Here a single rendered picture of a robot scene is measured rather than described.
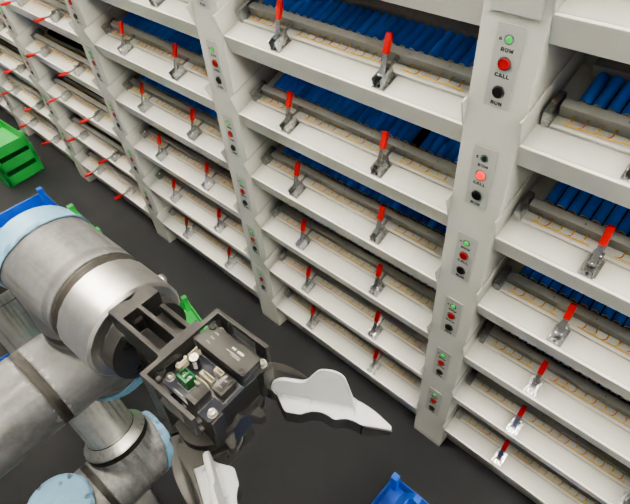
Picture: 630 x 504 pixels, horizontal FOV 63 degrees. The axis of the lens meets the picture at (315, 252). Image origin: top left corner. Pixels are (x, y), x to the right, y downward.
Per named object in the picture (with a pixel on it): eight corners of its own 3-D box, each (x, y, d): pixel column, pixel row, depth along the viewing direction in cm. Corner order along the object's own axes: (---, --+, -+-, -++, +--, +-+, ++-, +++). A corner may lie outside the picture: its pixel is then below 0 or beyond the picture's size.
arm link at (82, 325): (79, 367, 45) (165, 300, 50) (112, 400, 43) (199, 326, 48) (39, 305, 38) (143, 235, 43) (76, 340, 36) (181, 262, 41)
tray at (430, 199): (449, 227, 100) (447, 200, 92) (244, 126, 131) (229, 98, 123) (504, 155, 105) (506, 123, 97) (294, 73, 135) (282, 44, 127)
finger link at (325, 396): (398, 404, 34) (263, 385, 35) (388, 441, 38) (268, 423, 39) (399, 363, 36) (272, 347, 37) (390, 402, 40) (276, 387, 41)
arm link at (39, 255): (90, 250, 56) (57, 177, 48) (164, 308, 50) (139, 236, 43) (8, 303, 51) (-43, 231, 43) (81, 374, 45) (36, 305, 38)
